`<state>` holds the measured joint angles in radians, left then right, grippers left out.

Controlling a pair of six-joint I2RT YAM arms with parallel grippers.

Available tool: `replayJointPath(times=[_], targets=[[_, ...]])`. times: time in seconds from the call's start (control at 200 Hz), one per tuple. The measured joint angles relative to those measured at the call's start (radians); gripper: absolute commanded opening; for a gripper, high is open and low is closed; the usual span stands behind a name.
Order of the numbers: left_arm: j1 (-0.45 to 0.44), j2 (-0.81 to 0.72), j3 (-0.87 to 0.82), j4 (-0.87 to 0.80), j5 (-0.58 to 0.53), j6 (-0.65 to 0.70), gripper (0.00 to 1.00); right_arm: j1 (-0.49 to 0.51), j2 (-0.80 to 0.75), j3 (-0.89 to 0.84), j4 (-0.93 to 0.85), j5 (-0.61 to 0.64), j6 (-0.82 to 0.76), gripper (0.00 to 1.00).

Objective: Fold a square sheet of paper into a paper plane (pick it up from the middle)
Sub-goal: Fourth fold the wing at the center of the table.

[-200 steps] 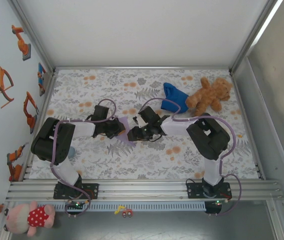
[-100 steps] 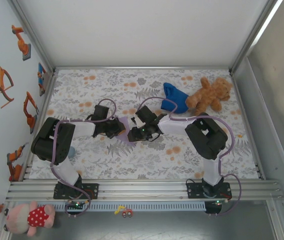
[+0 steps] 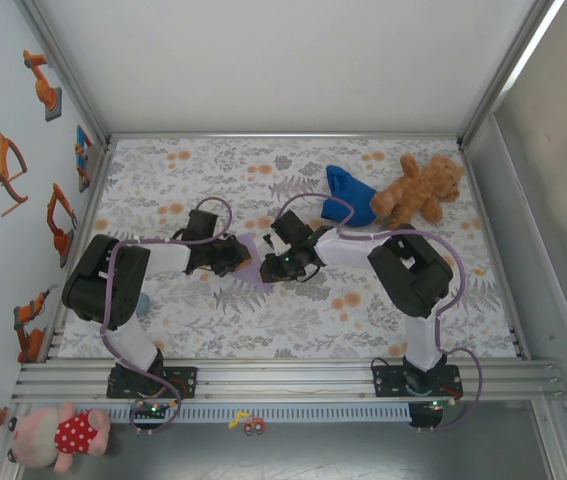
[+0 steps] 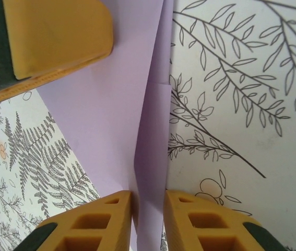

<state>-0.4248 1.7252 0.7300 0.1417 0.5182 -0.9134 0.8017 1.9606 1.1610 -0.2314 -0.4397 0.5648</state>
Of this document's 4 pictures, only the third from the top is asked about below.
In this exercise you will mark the small grey-blue object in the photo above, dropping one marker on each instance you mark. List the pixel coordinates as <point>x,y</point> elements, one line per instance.
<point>143,305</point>

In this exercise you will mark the pink pig plush toy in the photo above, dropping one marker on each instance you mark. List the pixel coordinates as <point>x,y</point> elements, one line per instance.
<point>53,437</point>

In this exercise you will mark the blue orange wall sticker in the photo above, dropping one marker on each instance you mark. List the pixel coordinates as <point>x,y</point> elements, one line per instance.
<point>83,160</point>

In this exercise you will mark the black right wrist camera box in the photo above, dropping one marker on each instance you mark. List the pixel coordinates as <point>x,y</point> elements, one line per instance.
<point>293,227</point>

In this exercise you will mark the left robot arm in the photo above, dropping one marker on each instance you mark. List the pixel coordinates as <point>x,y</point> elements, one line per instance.
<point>105,280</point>

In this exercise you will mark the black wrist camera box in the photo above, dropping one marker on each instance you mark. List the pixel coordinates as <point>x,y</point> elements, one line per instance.
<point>293,227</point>
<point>202,224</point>

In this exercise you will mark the floral printed table mat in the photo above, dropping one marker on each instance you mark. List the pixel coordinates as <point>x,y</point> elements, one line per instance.
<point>273,330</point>

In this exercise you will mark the blue cloth bag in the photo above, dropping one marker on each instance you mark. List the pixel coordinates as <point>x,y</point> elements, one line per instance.
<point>353,200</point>

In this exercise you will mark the lilac cloth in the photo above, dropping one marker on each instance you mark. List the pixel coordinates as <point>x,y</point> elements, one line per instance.
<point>255,275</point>

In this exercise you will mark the aluminium frame post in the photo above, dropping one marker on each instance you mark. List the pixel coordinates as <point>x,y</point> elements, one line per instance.
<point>63,70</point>
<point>508,70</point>

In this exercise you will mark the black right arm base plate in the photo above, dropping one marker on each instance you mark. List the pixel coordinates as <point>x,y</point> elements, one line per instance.
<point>388,382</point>

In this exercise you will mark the brown teddy bear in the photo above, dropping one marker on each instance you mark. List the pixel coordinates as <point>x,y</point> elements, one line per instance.
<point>420,192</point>

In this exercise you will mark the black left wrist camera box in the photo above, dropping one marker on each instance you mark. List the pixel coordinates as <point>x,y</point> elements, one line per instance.
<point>202,224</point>

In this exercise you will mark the aluminium front rail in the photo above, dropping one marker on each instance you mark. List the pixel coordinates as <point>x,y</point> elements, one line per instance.
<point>288,375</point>

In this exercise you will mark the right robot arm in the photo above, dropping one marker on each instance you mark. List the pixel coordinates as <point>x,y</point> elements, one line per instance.
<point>408,270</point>

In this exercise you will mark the small yellow squiggle toy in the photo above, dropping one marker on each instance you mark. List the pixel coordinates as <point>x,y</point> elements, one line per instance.
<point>237,421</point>

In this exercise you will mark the small red toy car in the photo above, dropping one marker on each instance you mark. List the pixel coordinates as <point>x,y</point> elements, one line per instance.
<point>254,427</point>

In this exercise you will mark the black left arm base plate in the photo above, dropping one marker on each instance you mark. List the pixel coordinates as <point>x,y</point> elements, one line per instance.
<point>183,382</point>

